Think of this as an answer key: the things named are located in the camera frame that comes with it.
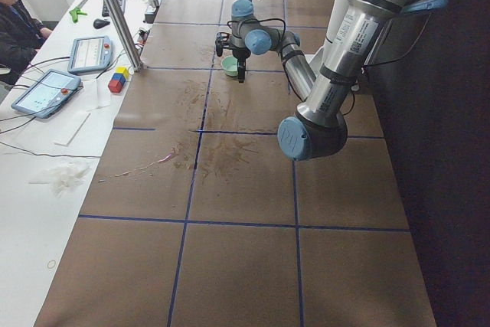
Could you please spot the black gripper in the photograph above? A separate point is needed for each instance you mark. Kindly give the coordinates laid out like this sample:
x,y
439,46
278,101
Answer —
x,y
240,55

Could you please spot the light green bowl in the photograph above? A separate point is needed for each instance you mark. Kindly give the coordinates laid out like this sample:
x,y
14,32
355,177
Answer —
x,y
229,64

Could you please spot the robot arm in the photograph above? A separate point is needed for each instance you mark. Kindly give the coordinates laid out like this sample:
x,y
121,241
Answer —
x,y
318,128

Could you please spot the metal cup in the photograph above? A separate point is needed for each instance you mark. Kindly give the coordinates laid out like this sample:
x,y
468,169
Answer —
x,y
153,3

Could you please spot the yellow block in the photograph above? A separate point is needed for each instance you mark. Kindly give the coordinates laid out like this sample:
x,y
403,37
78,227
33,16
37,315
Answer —
x,y
124,71

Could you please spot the red block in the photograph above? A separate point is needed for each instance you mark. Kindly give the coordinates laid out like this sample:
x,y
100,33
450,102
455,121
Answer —
x,y
116,83

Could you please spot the far teach pendant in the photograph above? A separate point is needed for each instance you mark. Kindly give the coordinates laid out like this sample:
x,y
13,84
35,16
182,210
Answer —
x,y
90,55

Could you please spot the teach pendant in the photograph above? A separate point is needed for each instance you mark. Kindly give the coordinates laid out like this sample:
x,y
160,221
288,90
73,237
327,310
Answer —
x,y
46,96
90,55

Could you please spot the black computer mouse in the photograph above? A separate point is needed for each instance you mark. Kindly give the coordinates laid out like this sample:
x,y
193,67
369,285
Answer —
x,y
100,23

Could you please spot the green clamp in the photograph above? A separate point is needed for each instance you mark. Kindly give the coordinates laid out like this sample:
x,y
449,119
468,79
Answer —
x,y
75,13

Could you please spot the near teach pendant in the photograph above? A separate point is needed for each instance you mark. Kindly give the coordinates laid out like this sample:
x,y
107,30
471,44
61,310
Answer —
x,y
46,96

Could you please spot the crumpled white tissue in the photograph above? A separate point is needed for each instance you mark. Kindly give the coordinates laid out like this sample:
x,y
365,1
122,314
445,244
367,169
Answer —
x,y
62,177

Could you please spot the seated person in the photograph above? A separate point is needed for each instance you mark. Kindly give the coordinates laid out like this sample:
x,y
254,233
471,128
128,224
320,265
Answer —
x,y
21,39

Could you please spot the aluminium frame post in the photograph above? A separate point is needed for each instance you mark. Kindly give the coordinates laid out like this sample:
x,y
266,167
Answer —
x,y
124,34

